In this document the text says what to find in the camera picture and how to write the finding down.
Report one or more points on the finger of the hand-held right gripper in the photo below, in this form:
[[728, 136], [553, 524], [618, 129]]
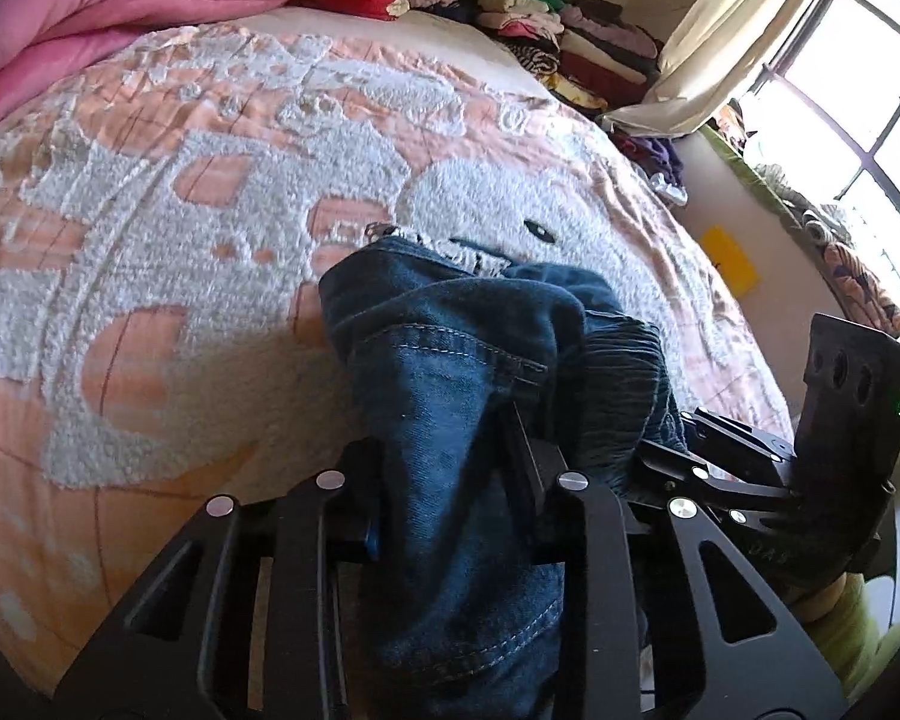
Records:
[[742, 442], [720, 491]]

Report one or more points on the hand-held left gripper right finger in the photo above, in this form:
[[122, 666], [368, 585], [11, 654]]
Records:
[[540, 510]]

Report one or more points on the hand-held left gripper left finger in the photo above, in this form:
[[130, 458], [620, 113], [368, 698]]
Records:
[[349, 521]]

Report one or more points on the blue denim pants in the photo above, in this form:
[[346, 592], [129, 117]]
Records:
[[435, 360]]

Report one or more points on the person's right forearm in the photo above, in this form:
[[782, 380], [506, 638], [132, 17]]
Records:
[[847, 630]]

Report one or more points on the orange patterned cloth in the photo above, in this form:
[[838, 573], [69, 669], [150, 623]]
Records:
[[862, 285]]

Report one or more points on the yellow flat card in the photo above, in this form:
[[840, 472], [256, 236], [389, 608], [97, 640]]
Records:
[[729, 259]]

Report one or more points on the grey white cloth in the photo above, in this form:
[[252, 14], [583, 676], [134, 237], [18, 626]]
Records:
[[795, 199]]

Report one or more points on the green sill cloth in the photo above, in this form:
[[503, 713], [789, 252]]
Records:
[[750, 176]]

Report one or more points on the peach and white patterned blanket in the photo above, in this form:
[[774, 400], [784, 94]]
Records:
[[195, 240]]

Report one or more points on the cream curtain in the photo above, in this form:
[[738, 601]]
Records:
[[727, 30]]

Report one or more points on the stack of folded clothes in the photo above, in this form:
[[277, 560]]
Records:
[[570, 37]]

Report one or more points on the cream bed sheet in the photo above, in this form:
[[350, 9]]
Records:
[[435, 34]]

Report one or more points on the pink quilt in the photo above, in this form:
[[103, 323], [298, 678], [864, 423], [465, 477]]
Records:
[[82, 0]]

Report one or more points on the window with dark frame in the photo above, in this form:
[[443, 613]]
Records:
[[855, 67]]

